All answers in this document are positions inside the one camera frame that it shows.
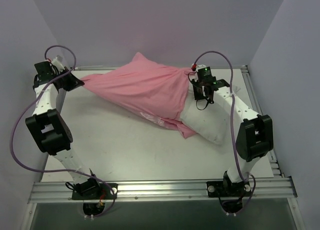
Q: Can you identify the aluminium back rail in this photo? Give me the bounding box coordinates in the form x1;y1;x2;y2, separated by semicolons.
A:
74;65;249;72

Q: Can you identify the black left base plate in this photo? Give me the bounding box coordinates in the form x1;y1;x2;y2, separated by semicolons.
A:
65;178;119;219

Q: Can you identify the white pillow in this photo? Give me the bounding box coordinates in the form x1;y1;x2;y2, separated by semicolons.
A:
179;85;230;145

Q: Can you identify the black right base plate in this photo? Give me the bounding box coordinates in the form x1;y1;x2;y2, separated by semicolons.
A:
206;179;254;216

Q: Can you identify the aluminium right side rail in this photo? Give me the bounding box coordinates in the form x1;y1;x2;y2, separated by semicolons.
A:
241;66;286;178

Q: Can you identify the aluminium rail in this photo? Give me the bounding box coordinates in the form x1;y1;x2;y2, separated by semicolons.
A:
74;65;249;72
28;177;298;204
241;66;286;178

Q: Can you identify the pink floral pillowcase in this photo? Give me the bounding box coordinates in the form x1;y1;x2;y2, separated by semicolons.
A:
81;52;196;139

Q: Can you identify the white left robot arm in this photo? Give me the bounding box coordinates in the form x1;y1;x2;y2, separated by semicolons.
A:
25;59;101;200

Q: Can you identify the aluminium front rail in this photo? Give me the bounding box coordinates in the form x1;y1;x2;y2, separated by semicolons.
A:
28;177;298;204

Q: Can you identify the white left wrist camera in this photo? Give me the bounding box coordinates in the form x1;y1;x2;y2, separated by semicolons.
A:
51;55;65;72

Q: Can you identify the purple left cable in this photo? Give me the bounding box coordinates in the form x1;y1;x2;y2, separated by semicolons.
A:
9;45;118;218

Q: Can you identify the black short right cable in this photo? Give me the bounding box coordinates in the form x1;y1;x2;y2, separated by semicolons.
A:
186;72;216;111

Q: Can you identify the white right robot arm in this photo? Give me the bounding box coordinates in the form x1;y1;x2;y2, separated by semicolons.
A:
190;64;274;197

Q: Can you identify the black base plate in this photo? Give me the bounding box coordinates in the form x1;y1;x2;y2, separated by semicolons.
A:
206;179;254;216
65;178;119;219

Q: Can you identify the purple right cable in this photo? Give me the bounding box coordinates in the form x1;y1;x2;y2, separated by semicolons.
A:
193;50;257;206

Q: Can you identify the purple cable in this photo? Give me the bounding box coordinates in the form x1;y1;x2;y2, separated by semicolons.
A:
9;45;118;218
193;50;257;206

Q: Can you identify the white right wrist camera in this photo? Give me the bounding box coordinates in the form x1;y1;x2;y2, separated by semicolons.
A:
191;63;207;72

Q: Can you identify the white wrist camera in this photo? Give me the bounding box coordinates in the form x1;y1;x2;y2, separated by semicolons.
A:
191;63;207;72
51;55;65;72

